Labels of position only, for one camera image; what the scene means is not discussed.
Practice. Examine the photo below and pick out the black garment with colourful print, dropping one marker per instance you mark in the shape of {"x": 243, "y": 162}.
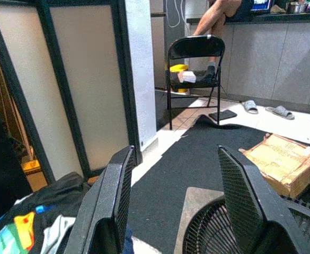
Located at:
{"x": 56, "y": 193}

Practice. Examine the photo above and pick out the white garment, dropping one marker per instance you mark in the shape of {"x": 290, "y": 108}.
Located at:
{"x": 56, "y": 230}

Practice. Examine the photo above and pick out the person in dark shorts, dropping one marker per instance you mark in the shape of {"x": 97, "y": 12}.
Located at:
{"x": 213, "y": 16}

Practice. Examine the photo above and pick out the flat black tablet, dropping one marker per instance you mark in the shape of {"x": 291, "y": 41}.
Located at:
{"x": 222, "y": 114}

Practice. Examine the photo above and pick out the yellow plastic container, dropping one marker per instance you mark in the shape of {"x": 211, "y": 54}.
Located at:
{"x": 178, "y": 68}

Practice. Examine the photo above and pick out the small yellow box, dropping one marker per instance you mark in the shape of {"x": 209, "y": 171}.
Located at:
{"x": 30, "y": 166}

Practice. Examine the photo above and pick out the black metal folding chair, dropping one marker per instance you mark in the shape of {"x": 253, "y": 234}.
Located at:
{"x": 197, "y": 47}

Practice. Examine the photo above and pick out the shiny metal pot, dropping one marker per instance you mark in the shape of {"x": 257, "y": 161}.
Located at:
{"x": 297, "y": 7}

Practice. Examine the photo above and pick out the lit blue screen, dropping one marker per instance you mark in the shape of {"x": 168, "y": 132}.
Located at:
{"x": 260, "y": 4}

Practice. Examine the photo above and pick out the black mesh laundry basket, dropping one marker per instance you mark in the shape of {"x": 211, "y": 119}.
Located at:
{"x": 205, "y": 232}

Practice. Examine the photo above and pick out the grey slipper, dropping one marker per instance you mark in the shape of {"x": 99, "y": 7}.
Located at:
{"x": 280, "y": 111}
{"x": 250, "y": 106}

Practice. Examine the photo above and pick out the blue garment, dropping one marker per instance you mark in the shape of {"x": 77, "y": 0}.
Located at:
{"x": 128, "y": 242}

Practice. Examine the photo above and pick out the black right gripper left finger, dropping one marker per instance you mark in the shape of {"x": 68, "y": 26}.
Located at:
{"x": 104, "y": 195}

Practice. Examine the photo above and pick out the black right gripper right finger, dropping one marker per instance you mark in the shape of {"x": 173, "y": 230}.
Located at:
{"x": 250, "y": 201}

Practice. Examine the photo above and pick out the small white box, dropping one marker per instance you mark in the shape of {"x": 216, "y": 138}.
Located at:
{"x": 188, "y": 76}

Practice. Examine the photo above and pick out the large black floor mat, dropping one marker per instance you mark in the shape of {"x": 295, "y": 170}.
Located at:
{"x": 186, "y": 164}

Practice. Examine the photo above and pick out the black countertop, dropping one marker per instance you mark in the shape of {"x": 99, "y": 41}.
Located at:
{"x": 276, "y": 17}

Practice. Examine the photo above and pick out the black-framed white panel screen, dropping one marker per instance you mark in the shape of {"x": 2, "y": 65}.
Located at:
{"x": 86, "y": 79}

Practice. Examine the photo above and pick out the brown cardboard box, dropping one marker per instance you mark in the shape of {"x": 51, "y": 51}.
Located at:
{"x": 282, "y": 161}

